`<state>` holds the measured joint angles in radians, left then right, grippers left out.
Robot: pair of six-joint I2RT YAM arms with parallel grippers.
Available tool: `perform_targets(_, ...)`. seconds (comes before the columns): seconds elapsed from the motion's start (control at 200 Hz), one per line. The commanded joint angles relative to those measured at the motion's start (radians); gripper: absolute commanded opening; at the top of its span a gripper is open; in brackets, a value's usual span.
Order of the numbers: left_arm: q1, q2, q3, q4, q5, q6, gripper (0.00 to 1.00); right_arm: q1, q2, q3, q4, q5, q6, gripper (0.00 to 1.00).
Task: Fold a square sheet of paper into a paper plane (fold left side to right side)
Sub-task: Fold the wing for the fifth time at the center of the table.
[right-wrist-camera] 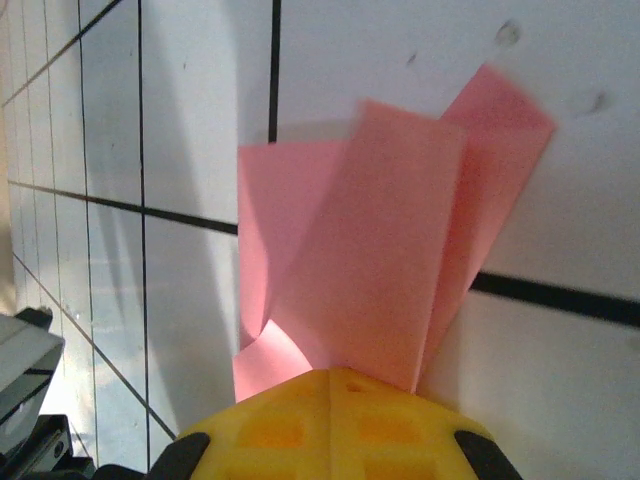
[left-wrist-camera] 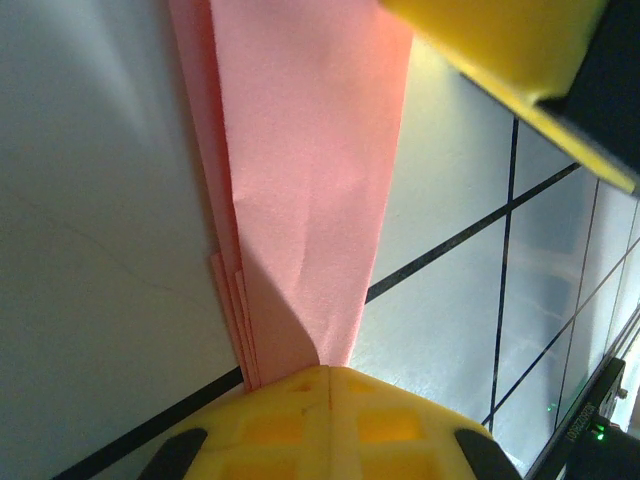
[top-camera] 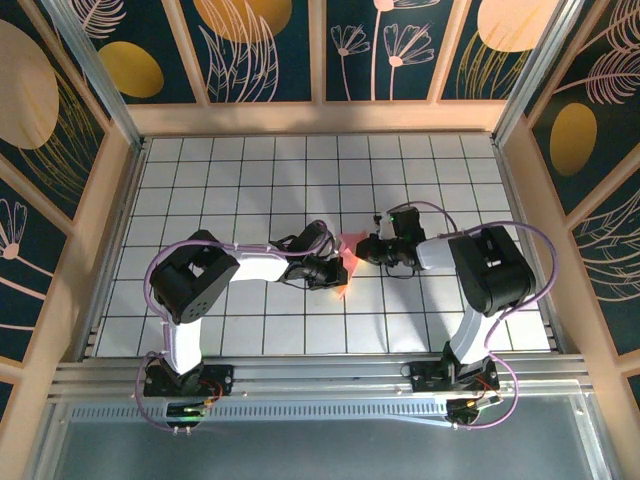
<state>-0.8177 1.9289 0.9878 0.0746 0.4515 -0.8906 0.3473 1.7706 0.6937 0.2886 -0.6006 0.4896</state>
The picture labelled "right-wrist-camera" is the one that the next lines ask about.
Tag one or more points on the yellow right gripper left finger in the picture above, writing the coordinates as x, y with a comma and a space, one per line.
280, 430

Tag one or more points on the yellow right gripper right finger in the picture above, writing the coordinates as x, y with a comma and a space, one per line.
390, 430

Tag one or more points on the pink paper sheet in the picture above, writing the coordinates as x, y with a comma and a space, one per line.
375, 250

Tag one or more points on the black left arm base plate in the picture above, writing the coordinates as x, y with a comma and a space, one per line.
55, 445

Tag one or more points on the aluminium cross rail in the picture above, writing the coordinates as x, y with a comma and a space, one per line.
25, 350

